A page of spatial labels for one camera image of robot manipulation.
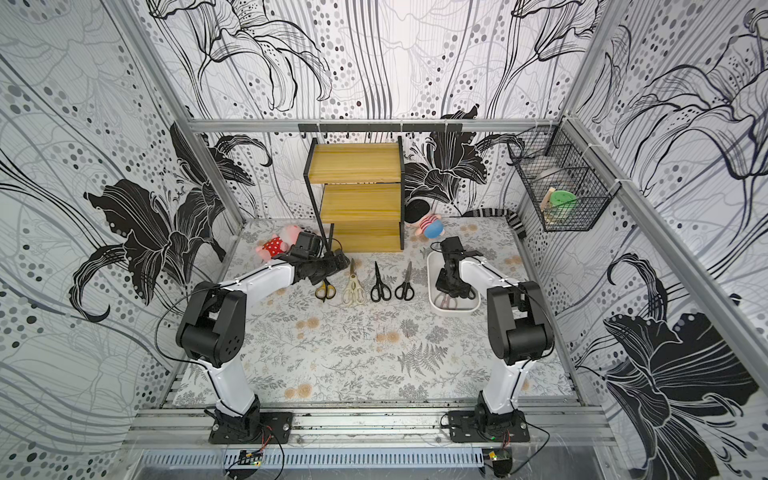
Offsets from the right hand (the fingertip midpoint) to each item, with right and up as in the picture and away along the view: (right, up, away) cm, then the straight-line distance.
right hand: (452, 284), depth 98 cm
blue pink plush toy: (-5, +20, +13) cm, 25 cm away
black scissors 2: (-16, -2, +1) cm, 16 cm away
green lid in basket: (+26, +25, -19) cm, 41 cm away
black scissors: (-24, -2, +1) cm, 24 cm away
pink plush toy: (-61, +14, +7) cm, 62 cm away
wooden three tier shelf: (-31, +33, +7) cm, 46 cm away
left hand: (-36, +5, -1) cm, 37 cm away
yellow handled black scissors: (-42, -2, +1) cm, 42 cm away
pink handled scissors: (-3, -5, -2) cm, 6 cm away
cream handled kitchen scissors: (-33, -3, 0) cm, 33 cm away
